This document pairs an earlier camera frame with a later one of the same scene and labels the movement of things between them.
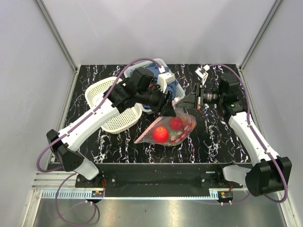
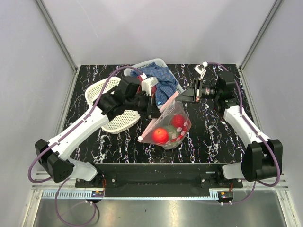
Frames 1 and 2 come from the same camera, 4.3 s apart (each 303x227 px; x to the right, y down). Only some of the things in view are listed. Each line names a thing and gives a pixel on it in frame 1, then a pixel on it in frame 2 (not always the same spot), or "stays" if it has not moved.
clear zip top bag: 169,131 stays
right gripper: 192,100 to 192,94
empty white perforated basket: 94,92 stays
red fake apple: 160,135 stays
